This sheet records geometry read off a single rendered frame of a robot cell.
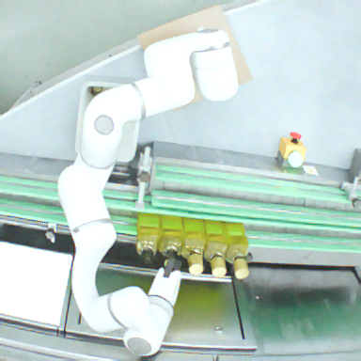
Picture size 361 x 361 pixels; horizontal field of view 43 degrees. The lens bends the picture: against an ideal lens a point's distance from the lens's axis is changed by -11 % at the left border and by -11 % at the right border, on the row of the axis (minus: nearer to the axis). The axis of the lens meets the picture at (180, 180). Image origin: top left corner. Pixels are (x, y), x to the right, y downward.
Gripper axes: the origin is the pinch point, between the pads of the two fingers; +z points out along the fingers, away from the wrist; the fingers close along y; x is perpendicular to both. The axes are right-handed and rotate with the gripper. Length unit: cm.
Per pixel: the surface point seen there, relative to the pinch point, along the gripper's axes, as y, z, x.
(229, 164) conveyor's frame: 15.3, 34.6, -5.9
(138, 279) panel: -13.1, 10.9, 9.7
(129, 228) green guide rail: -3.6, 20.1, 16.1
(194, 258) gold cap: 1.4, 5.9, -3.9
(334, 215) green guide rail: 6, 39, -41
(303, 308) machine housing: -16.2, 18.6, -38.0
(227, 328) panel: -12.8, -1.1, -16.8
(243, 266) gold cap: 1.4, 7.5, -15.9
